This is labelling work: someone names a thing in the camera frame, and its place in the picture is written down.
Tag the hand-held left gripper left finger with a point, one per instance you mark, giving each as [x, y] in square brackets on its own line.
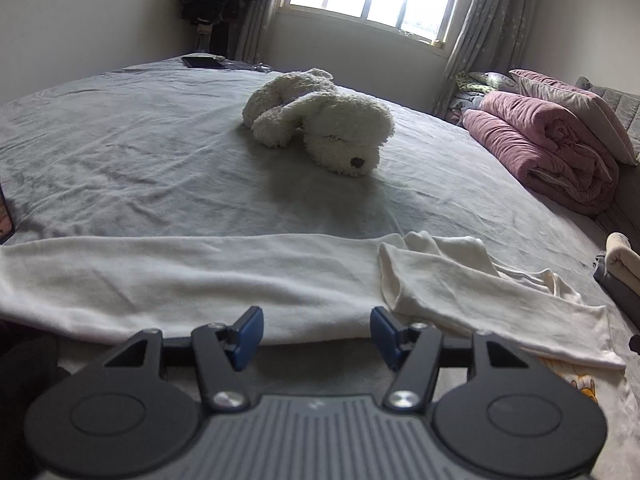
[248, 337]

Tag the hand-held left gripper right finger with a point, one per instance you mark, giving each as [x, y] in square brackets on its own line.
[384, 337]

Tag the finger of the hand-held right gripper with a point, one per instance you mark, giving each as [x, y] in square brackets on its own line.
[636, 344]

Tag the folded grey garment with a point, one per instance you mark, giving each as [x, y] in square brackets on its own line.
[617, 285]

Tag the folded cream garment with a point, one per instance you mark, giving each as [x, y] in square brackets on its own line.
[625, 257]

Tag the grey quilted headboard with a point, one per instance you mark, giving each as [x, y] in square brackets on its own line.
[625, 190]

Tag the folded pink quilt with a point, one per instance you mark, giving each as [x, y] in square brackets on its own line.
[545, 150]

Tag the white plush dog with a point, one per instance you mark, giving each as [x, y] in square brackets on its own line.
[325, 120]

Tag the pink grey pillow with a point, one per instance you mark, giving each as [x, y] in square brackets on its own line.
[575, 105]

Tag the patterned cloth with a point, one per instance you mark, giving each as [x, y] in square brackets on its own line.
[467, 90]

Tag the black tablet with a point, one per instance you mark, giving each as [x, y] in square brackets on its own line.
[202, 61]

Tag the grey floral curtain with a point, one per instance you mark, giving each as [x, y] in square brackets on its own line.
[490, 25]
[255, 15]

